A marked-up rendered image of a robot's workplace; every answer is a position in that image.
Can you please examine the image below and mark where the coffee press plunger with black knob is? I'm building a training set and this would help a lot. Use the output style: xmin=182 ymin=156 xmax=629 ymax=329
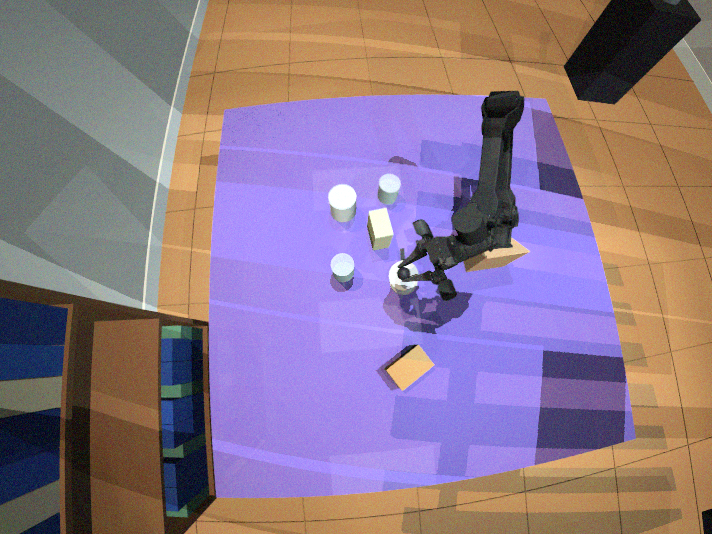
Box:
xmin=389 ymin=248 xmax=418 ymax=295

